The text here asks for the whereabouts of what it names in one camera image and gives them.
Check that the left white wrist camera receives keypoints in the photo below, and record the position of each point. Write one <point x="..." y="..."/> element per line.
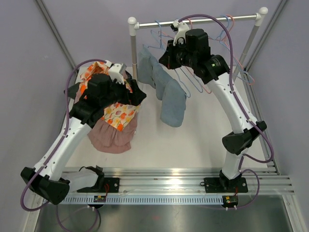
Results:
<point x="116" y="71"/>

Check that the white and silver clothes rack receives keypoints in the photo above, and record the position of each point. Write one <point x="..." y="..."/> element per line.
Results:
<point x="134" y="25"/>

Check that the aluminium mounting rail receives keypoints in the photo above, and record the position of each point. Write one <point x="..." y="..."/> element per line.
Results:
<point x="187" y="180"/>

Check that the dark grey dotted skirt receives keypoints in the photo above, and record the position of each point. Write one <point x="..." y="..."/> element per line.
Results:
<point x="74" y="91"/>

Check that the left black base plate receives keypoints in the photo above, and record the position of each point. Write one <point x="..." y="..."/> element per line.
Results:
<point x="111" y="184"/>

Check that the pink pleated skirt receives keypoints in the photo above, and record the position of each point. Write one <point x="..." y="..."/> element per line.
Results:
<point x="107" y="139"/>

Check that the light blue denim skirt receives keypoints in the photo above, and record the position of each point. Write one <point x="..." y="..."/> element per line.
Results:
<point x="167" y="89"/>

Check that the orange floral skirt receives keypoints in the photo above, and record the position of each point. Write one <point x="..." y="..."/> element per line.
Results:
<point x="117" y="115"/>

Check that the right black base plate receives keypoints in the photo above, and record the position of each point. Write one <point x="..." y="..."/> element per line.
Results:
<point x="212" y="184"/>

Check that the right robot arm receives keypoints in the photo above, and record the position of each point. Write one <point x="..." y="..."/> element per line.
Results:
<point x="190" y="48"/>

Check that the white slotted cable duct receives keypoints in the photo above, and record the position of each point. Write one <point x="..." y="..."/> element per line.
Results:
<point x="145" y="199"/>

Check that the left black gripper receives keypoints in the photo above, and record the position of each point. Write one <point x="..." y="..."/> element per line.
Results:
<point x="133" y="98"/>

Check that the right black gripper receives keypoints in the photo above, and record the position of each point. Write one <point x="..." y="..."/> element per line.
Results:
<point x="167" y="59"/>

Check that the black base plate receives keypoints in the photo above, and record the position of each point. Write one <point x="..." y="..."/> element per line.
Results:
<point x="212" y="184"/>
<point x="111" y="184"/>

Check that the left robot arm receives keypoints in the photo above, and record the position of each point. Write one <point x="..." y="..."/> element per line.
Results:
<point x="46" y="178"/>

